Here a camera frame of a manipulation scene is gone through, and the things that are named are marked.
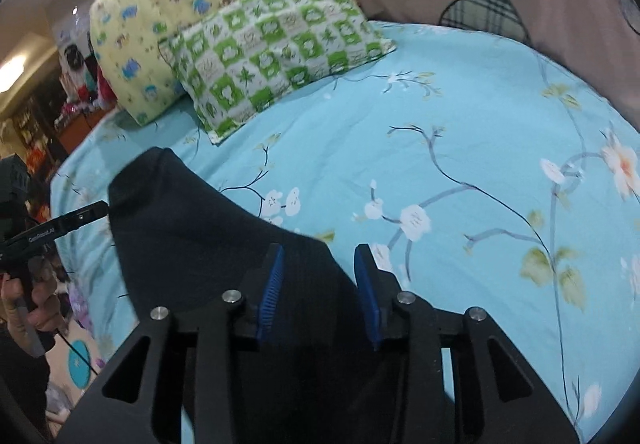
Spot teal round mat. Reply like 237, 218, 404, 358
66, 337, 103, 391

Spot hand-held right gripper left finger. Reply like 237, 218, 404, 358
55, 243, 286, 444

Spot round ceiling lamp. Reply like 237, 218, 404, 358
0, 53, 28, 94

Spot wooden cabinet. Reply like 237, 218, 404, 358
54, 107, 117, 160

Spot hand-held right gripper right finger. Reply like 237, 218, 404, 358
353, 243, 582, 444

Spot dark navy pants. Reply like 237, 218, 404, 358
107, 147, 453, 444

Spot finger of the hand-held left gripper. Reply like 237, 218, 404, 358
2, 202, 109, 259

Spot black cable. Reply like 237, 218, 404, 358
54, 330, 103, 379

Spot person's left hand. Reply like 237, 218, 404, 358
0, 260, 62, 351

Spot green checked pillow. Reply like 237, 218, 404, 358
158, 0, 397, 145

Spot light blue floral bed sheet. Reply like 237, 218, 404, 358
50, 20, 640, 444

